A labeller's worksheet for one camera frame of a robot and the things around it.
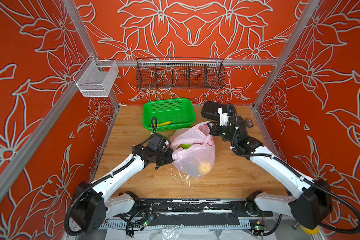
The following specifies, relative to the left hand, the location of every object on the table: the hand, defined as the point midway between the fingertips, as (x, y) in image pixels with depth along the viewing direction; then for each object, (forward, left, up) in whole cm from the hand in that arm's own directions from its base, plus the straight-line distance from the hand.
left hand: (177, 158), depth 78 cm
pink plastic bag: (-1, -8, +11) cm, 14 cm away
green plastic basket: (+42, +8, -12) cm, 44 cm away
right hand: (+14, -14, +14) cm, 25 cm away
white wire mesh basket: (+42, +55, +19) cm, 72 cm away
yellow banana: (+30, +11, -9) cm, 34 cm away
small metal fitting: (+34, -50, -9) cm, 61 cm away
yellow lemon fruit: (-4, -15, 0) cm, 15 cm away
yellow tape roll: (-27, -65, -12) cm, 71 cm away
